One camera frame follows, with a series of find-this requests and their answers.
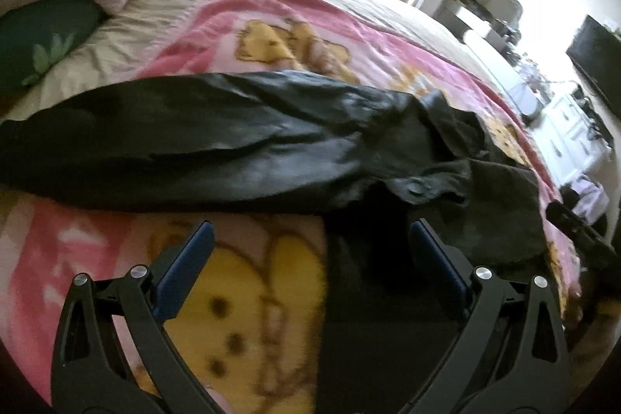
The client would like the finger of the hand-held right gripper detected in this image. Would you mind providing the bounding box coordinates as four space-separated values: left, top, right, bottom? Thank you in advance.
546 199 621 260

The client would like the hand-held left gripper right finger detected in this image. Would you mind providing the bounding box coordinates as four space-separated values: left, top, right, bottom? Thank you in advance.
398 220 571 414

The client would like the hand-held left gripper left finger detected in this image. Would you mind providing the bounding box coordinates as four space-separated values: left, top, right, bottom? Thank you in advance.
51 221 215 414

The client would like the black leather jacket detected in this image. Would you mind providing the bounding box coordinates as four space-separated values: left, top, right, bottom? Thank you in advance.
0 71 556 414

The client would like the lavender cloth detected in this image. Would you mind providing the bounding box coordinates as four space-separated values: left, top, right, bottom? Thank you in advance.
570 178 609 221

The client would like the pink printed blanket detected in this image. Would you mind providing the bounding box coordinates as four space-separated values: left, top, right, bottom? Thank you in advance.
0 0 583 414

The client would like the white cabinet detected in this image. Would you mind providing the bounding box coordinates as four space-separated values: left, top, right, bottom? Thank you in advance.
529 94 612 187

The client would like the black television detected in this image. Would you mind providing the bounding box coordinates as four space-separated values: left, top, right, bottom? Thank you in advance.
565 14 621 114

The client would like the clutter on cabinet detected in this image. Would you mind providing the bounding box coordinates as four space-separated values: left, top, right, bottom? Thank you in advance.
437 0 549 80

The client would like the beige bedsheet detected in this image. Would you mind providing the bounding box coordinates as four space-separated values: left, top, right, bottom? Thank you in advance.
0 0 515 124

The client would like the green pillow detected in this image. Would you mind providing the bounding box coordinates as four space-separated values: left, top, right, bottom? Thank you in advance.
0 0 105 92

